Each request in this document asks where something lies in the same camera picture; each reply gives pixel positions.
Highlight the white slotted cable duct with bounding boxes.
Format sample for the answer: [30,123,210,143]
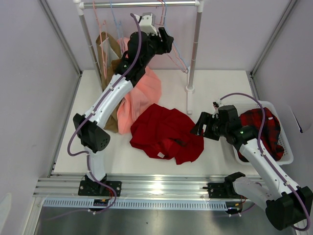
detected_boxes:
[43,197,227,211]

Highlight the blue wire hanger left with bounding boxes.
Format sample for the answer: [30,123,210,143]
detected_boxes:
[110,0,125,53]

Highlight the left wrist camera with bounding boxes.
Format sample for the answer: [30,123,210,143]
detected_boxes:
[135,12,157,36]

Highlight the red plaid shirt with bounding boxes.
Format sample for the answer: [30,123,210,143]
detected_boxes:
[240,107,285,161]

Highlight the metal clothes rack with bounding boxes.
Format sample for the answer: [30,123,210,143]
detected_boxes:
[73,0,204,115]

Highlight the pink wire hanger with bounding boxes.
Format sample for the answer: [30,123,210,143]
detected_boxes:
[155,0,187,73]
[92,1,108,80]

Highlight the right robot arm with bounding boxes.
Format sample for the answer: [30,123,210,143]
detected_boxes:
[191,105,313,231]

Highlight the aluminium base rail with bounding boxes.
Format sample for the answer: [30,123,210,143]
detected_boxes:
[33,174,225,200]

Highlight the salmon pink garment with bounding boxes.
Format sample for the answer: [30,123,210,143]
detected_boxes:
[116,36,162,135]

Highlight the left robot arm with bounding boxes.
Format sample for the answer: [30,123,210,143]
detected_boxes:
[73,27,174,196]

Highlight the white laundry basket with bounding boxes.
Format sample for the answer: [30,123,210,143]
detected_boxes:
[232,100,293,165]

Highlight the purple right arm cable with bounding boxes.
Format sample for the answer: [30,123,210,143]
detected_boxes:
[217,92,309,232]

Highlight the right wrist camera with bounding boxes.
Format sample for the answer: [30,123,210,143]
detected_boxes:
[213,99,224,113]

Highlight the brown garment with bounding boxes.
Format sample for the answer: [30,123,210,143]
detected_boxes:
[96,33,121,133]

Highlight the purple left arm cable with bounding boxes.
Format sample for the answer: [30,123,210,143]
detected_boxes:
[67,13,143,214]

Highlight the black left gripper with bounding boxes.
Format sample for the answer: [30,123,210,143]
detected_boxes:
[141,28,174,67]

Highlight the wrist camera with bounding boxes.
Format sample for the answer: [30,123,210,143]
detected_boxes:
[213,99,224,113]
[135,12,157,36]

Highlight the red skirt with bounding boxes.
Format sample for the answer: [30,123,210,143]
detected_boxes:
[130,104,204,165]

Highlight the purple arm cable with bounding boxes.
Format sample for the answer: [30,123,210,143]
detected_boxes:
[217,92,309,232]
[67,13,143,214]

